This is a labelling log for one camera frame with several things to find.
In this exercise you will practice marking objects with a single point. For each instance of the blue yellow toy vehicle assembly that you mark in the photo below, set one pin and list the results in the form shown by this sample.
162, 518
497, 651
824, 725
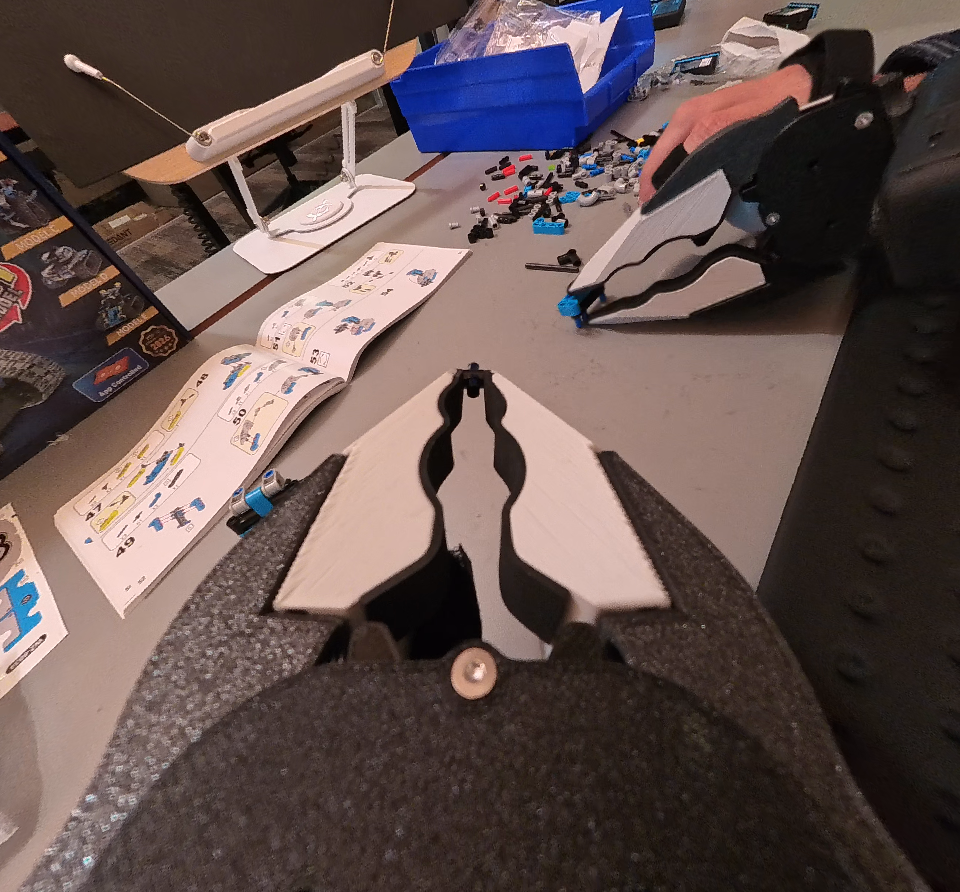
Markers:
259, 502

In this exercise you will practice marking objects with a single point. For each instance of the blue sticker sheet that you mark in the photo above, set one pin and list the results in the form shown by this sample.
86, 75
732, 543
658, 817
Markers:
22, 600

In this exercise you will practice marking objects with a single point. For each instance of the black brick axle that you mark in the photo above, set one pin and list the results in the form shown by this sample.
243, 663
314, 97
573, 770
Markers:
551, 266

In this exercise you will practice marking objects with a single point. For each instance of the blue storage bin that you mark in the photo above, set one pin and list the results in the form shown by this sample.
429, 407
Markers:
510, 97

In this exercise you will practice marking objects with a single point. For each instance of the pile of small brick pieces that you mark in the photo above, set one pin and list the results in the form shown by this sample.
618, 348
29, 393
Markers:
555, 180

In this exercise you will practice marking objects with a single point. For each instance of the clear plastic bag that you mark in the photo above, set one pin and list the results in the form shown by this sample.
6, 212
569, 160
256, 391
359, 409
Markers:
525, 30

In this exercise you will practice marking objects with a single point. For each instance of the dark blue toy kit box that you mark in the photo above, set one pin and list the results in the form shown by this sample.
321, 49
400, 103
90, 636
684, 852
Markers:
60, 322

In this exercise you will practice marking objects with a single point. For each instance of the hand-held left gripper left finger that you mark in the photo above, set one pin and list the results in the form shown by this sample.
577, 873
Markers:
360, 517

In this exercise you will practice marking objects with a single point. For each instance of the person's right forearm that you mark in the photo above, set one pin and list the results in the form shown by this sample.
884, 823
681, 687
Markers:
930, 52

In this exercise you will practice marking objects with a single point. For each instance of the black perforated panel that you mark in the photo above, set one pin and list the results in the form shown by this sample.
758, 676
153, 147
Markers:
877, 532

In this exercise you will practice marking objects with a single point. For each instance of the crumpled white paper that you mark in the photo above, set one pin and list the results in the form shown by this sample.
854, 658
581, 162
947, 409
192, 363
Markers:
757, 45

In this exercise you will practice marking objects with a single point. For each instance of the tan wooden board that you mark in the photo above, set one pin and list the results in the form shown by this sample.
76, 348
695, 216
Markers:
165, 169

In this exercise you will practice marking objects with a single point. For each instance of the grey desk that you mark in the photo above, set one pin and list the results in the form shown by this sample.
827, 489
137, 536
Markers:
675, 397

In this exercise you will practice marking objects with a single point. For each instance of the open instruction booklet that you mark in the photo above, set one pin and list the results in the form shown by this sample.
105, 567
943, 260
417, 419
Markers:
300, 352

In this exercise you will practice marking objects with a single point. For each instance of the person's right hand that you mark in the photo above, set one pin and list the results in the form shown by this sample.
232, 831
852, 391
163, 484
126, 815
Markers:
712, 112

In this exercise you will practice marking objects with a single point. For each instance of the small black brick pin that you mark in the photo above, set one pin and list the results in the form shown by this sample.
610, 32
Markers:
473, 381

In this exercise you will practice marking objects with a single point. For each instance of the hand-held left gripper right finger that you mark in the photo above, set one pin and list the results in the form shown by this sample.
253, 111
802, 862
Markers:
577, 517

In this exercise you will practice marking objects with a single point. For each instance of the light blue brick connector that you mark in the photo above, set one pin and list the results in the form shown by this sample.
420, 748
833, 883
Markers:
550, 227

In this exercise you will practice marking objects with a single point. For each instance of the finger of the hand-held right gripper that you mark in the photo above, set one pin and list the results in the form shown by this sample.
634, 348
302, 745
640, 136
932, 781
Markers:
712, 288
667, 221

